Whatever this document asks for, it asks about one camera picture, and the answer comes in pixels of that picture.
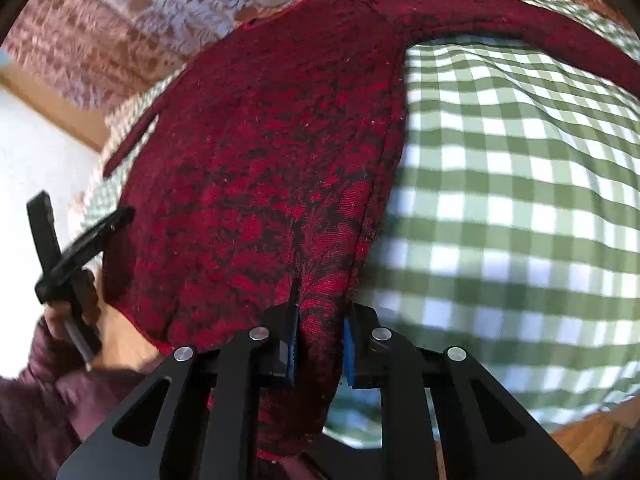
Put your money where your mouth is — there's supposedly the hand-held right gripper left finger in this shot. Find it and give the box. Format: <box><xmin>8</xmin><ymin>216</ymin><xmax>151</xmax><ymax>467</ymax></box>
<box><xmin>57</xmin><ymin>280</ymin><xmax>301</xmax><ymax>480</ymax></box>

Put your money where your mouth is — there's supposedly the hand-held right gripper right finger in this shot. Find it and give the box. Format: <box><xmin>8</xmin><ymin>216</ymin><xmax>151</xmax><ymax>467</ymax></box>
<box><xmin>342</xmin><ymin>305</ymin><xmax>583</xmax><ymax>480</ymax></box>

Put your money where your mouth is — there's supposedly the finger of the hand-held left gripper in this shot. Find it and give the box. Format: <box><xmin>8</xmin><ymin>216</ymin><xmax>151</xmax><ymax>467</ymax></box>
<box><xmin>27</xmin><ymin>190</ymin><xmax>62</xmax><ymax>276</ymax></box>
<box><xmin>50</xmin><ymin>207</ymin><xmax>136</xmax><ymax>281</ymax></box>

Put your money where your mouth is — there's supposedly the red black patterned garment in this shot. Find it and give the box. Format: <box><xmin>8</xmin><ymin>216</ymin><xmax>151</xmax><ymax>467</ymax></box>
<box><xmin>102</xmin><ymin>0</ymin><xmax>640</xmax><ymax>461</ymax></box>

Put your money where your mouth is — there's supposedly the person's left forearm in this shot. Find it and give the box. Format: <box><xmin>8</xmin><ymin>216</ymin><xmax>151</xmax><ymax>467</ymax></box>
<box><xmin>0</xmin><ymin>317</ymin><xmax>161</xmax><ymax>480</ymax></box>

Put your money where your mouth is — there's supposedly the person's left hand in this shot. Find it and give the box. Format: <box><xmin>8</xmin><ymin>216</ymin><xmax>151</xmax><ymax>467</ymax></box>
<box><xmin>45</xmin><ymin>280</ymin><xmax>166</xmax><ymax>376</ymax></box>

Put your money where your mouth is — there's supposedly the green checked bed sheet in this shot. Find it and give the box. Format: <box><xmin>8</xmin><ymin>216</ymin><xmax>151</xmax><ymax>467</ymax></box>
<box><xmin>80</xmin><ymin>0</ymin><xmax>640</xmax><ymax>448</ymax></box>

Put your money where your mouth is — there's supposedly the brown floral curtain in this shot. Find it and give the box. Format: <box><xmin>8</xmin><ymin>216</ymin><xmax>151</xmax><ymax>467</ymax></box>
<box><xmin>2</xmin><ymin>0</ymin><xmax>601</xmax><ymax>111</ymax></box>

